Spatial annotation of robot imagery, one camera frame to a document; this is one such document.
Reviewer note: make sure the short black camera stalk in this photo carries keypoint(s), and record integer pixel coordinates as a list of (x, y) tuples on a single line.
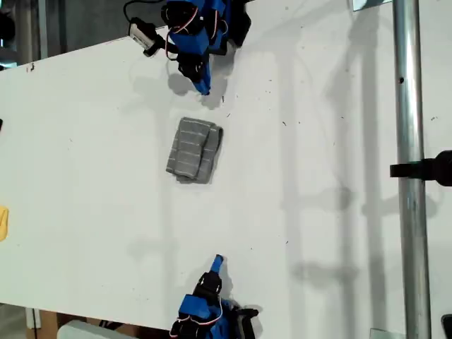
[(155, 46)]

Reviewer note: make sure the grey metal frame bar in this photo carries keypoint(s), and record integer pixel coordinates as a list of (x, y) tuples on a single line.
[(42, 28)]

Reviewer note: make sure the black post clamp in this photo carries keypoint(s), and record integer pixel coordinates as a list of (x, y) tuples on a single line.
[(438, 169)]

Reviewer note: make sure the grey white-striped towel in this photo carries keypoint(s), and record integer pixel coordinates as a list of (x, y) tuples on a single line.
[(190, 152)]

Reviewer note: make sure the yellow object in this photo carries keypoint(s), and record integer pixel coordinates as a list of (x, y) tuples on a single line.
[(3, 226)]

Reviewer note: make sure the black rounded object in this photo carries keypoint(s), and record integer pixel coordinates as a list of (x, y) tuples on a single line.
[(447, 324)]

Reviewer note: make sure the steel post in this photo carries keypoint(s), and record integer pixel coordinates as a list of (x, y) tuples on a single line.
[(409, 106)]

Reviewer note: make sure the white table leg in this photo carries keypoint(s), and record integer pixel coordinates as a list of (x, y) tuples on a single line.
[(31, 318)]

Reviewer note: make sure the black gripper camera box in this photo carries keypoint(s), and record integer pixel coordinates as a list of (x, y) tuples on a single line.
[(243, 319), (141, 33)]

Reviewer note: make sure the wooden table leg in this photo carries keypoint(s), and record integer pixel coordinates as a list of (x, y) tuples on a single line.
[(47, 326)]

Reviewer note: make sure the dark round object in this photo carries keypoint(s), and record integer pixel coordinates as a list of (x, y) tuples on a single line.
[(5, 28)]

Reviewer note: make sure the white box under table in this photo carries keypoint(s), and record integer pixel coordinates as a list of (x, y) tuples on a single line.
[(81, 332)]

